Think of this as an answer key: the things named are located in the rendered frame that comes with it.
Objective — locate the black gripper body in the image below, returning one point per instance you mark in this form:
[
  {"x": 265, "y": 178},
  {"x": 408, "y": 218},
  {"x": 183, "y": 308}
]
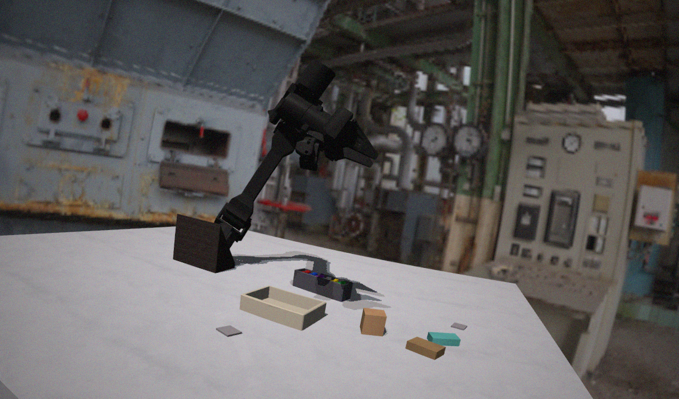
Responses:
[{"x": 332, "y": 127}]

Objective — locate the beige shallow tray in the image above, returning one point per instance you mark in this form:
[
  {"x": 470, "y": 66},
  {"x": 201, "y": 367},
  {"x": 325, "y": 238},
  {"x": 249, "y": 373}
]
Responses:
[{"x": 283, "y": 307}]

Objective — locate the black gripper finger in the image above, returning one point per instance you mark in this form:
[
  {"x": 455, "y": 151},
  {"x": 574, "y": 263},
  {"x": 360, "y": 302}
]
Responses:
[
  {"x": 354, "y": 156},
  {"x": 355, "y": 139}
]

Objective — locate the teal rectangular block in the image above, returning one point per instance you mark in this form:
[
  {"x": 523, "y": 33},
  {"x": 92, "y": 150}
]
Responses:
[{"x": 444, "y": 339}]

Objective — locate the brown cube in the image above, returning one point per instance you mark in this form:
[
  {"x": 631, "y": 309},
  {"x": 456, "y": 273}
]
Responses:
[{"x": 373, "y": 322}]

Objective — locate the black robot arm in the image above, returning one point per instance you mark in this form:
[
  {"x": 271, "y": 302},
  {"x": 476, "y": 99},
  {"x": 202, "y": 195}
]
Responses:
[{"x": 297, "y": 100}]

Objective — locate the brown rectangular block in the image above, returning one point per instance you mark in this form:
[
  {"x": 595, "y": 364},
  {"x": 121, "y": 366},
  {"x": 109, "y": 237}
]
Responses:
[{"x": 425, "y": 348}]

